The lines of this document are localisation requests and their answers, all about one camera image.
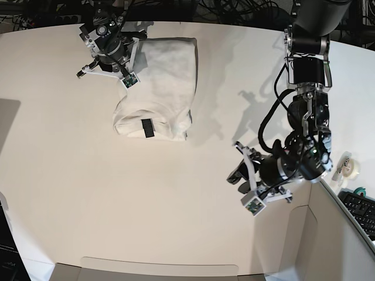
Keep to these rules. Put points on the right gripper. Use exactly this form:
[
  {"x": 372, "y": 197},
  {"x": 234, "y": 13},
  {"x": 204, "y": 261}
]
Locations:
[{"x": 118, "y": 63}]

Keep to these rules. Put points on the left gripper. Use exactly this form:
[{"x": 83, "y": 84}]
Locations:
[{"x": 266, "y": 174}]

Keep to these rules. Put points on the white printed t-shirt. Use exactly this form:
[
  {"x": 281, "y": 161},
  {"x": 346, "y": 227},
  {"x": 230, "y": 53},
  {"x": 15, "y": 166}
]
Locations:
[{"x": 158, "y": 105}]

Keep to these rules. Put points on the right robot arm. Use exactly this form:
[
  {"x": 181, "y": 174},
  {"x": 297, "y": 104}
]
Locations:
[{"x": 107, "y": 26}]

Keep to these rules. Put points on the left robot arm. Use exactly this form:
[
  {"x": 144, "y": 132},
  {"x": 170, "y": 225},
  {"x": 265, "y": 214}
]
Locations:
[{"x": 305, "y": 153}]

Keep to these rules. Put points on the clear tape dispenser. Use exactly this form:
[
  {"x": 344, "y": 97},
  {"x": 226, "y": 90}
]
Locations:
[{"x": 347, "y": 169}]

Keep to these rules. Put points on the green tape roll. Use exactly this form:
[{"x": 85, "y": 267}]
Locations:
[{"x": 361, "y": 191}]

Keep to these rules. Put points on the black computer keyboard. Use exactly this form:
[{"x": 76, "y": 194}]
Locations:
[{"x": 362, "y": 209}]

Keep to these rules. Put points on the beige cardboard box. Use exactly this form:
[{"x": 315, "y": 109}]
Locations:
[{"x": 322, "y": 242}]

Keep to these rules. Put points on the black monitor corner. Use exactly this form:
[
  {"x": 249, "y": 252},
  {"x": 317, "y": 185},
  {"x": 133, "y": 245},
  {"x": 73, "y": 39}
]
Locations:
[{"x": 12, "y": 267}]

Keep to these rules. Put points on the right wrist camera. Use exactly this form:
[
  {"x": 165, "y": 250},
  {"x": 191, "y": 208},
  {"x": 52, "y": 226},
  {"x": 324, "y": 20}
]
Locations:
[{"x": 129, "y": 80}]

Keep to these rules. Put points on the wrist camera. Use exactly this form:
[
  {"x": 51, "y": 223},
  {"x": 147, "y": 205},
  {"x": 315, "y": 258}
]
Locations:
[
  {"x": 253, "y": 203},
  {"x": 129, "y": 80}
]

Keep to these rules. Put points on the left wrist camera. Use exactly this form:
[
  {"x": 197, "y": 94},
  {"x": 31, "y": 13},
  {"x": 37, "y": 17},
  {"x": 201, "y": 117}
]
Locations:
[{"x": 253, "y": 203}]

